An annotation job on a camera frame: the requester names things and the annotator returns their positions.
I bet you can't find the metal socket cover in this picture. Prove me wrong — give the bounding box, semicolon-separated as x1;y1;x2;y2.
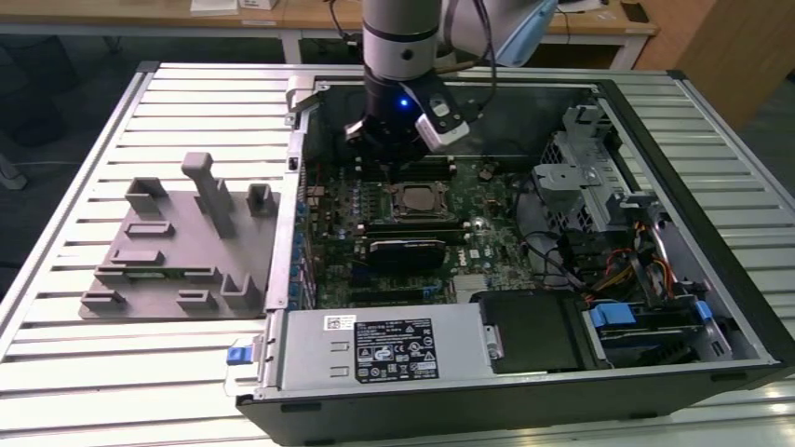
388;182;449;219

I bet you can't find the black camera cable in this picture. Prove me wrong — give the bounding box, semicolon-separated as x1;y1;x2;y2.
461;0;498;121

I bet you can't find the silver finned heatsink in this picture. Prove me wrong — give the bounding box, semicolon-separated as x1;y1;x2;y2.
456;274;492;304

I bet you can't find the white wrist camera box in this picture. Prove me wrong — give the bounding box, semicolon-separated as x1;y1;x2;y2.
412;92;473;153

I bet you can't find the hard disk in blue carrier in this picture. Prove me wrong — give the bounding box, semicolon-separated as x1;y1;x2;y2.
586;301;733;369

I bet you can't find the white stand foot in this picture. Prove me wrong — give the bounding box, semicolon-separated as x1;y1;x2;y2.
0;153;29;190

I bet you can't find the black looped wire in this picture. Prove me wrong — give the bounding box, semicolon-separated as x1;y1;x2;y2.
520;230;585;290

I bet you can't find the coloured wire bundle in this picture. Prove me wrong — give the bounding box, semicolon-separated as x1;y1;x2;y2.
582;223;676;304

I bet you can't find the black open PC case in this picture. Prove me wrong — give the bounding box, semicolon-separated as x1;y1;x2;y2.
234;74;795;447

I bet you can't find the wooden desk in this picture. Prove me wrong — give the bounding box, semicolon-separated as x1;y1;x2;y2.
0;0;660;71

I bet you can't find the silver power supply unit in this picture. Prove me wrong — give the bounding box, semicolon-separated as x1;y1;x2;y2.
272;305;497;392

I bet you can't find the grey parts rack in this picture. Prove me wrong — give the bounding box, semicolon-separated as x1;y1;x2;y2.
80;151;280;322

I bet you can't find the green motherboard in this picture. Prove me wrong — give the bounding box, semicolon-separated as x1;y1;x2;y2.
297;160;541;311

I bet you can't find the black graphics card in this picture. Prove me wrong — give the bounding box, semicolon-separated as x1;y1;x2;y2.
366;237;446;272

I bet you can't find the grey metal drive cage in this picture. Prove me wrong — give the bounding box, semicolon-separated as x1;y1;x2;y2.
530;104;658;234

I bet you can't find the green RAM stick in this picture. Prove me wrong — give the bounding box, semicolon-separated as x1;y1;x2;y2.
126;267;188;280

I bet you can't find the CPU socket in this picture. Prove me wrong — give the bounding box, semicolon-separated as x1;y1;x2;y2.
385;182;449;220

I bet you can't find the wooden cabinet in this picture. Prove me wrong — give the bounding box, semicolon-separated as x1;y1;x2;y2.
632;0;795;129

